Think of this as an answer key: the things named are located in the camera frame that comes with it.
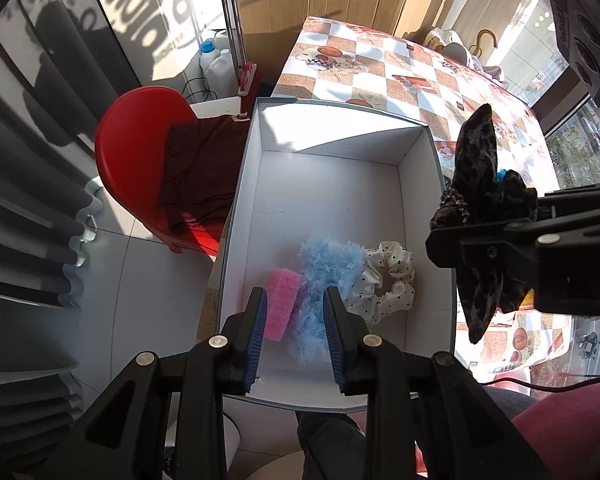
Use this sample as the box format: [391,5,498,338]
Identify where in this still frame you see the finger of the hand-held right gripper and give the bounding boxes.
[426,219,539,286]
[537,182,600,226]

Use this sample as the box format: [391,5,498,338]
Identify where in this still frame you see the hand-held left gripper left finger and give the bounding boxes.
[40,286,271,480]

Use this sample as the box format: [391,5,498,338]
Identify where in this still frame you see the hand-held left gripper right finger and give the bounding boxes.
[322,285,555,480]

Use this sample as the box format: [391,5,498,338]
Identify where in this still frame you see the light blue fluffy scrunchie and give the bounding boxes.
[286,239,367,367]

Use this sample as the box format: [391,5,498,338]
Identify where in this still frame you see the dark patterned scrunchie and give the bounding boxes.
[429,104,538,346]

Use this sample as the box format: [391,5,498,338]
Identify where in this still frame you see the white cardboard box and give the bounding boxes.
[215,97,460,413]

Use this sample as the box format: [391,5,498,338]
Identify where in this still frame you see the white polka-dot scrunchie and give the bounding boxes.
[342,241,415,326]

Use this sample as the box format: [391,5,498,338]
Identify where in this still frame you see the person's dark trousers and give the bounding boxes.
[297,407,375,480]

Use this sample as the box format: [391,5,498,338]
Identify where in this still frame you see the person's pink garment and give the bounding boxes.
[510,384,600,480]

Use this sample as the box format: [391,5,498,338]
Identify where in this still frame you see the black speaker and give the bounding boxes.
[542,0,600,98]

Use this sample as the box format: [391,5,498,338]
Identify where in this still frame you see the dark red cloth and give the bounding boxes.
[159,115,251,233]

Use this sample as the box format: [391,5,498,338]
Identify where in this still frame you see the pile of light clothes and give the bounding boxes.
[422,27,505,81]

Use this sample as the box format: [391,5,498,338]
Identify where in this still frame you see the checkered printed tablecloth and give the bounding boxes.
[272,16,575,376]

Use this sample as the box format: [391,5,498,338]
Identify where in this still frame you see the red plastic chair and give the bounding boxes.
[95,86,231,261]

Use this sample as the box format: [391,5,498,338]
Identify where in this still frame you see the white plastic jug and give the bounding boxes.
[205,49,239,98]

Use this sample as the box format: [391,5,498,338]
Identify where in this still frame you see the white bottle with blue cap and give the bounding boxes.
[200,37,219,77]

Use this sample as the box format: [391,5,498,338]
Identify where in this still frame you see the yellow curved cane handle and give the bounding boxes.
[470,30,498,56]

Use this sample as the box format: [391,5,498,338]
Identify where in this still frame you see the black cable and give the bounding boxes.
[181,77,221,102]

